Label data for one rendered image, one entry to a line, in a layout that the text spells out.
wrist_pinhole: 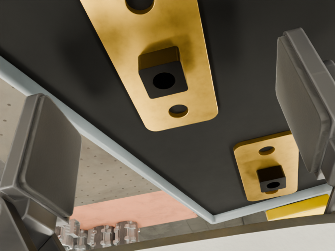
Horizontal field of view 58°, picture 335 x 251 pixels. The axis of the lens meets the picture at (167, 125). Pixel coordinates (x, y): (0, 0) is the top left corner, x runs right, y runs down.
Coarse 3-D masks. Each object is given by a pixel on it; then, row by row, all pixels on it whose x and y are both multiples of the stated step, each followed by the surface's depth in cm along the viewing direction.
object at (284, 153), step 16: (240, 144) 18; (256, 144) 18; (272, 144) 18; (288, 144) 18; (240, 160) 19; (256, 160) 19; (272, 160) 19; (288, 160) 19; (256, 176) 21; (272, 176) 20; (288, 176) 21; (256, 192) 23; (272, 192) 23; (288, 192) 23
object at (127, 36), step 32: (96, 0) 10; (160, 0) 10; (192, 0) 10; (128, 32) 11; (160, 32) 11; (192, 32) 11; (128, 64) 12; (160, 64) 11; (192, 64) 13; (160, 96) 13; (192, 96) 14; (160, 128) 16
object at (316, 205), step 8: (304, 200) 28; (312, 200) 28; (320, 200) 27; (280, 208) 29; (288, 208) 29; (296, 208) 28; (304, 208) 28; (312, 208) 28; (320, 208) 27; (272, 216) 29; (280, 216) 29; (288, 216) 28; (296, 216) 28
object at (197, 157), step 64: (0, 0) 10; (64, 0) 10; (128, 0) 11; (256, 0) 11; (320, 0) 11; (64, 64) 13; (256, 64) 13; (128, 128) 16; (192, 128) 17; (256, 128) 17; (192, 192) 23
